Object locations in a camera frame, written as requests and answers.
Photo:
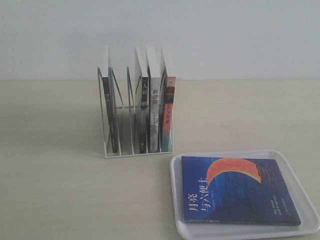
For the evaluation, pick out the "blue moon cover book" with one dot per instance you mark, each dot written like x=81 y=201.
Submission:
x=234 y=190

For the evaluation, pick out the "black spine book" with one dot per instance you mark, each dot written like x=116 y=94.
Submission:
x=141 y=98

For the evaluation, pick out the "red teal spine book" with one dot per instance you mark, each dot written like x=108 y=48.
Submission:
x=168 y=89

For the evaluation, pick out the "grey spine book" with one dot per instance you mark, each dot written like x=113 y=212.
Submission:
x=154 y=80

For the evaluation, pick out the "dark maroon spine book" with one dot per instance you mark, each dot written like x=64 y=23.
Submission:
x=109 y=101

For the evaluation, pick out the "white square tray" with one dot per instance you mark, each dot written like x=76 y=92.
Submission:
x=310 y=220

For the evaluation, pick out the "white wire book rack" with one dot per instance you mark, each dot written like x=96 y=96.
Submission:
x=125 y=116

